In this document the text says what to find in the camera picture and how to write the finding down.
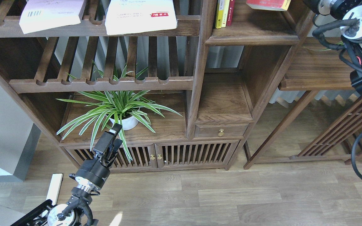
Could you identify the white book red stamp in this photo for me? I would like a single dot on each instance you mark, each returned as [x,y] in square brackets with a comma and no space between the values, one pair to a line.
[138,16]

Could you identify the left slatted cabinet door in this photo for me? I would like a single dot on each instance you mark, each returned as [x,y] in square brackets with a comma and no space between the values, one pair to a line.
[143,158]

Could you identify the slatted cabinet door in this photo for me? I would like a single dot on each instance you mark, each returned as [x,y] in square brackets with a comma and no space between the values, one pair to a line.
[143,158]
[194,155]

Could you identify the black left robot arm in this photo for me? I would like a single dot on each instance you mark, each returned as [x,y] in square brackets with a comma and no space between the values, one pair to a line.
[91,177]

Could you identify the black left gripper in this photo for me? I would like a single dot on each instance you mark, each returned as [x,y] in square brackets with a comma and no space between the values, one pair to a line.
[107,146]

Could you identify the pale pink white book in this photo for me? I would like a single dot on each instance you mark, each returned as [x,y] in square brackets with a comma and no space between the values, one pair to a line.
[47,14]

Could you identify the yellow upright book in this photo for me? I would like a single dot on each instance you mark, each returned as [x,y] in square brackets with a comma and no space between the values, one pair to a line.
[225,13]
[219,13]

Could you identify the red earth cover book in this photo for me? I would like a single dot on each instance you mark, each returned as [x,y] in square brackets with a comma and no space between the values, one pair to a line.
[271,5]

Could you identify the dark wooden bookshelf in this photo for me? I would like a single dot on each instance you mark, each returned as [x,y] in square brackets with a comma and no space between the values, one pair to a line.
[210,76]

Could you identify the right slatted cabinet door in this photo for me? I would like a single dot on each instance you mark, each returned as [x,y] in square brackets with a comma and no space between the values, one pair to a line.
[194,155]

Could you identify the wooden side shelf unit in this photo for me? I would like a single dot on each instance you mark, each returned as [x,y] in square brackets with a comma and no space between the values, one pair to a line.
[312,71]

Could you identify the white grey object at left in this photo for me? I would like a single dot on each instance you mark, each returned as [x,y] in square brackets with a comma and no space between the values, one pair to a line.
[15,157]

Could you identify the spider plant in white pot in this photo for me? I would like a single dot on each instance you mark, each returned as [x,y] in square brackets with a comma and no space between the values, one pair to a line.
[112,105]

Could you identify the small wooden drawer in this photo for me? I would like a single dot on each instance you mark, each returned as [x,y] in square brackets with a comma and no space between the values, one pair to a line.
[220,131]

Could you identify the dark red upright book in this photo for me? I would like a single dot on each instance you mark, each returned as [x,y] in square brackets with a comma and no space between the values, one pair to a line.
[230,13]

